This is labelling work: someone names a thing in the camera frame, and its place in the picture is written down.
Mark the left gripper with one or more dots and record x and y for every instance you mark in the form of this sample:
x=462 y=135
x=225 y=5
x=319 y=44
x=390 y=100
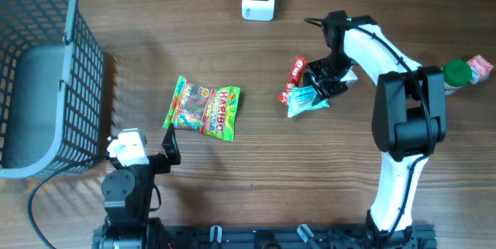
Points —
x=161 y=164

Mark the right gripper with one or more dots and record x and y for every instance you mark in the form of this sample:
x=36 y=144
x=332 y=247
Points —
x=322 y=89

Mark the red package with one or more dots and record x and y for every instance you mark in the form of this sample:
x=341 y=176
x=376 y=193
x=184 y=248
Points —
x=293 y=79

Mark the light blue tissue packet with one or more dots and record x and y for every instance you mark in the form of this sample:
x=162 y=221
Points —
x=301 y=99

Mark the green Haribo candy bag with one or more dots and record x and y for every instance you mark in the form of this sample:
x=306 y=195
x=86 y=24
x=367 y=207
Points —
x=209 y=111

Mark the green lid plastic jar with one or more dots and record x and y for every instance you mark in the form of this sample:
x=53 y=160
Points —
x=456 y=73

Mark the small red snack packet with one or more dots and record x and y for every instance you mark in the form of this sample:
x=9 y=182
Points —
x=480 y=68

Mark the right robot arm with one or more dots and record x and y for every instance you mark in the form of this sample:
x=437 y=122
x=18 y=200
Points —
x=409 y=115

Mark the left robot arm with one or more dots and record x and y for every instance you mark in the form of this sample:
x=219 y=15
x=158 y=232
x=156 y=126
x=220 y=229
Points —
x=128 y=192

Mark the grey plastic mesh basket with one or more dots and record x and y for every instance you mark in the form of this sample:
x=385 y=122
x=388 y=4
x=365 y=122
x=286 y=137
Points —
x=52 y=83

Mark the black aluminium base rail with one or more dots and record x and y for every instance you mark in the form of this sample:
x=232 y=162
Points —
x=335 y=236

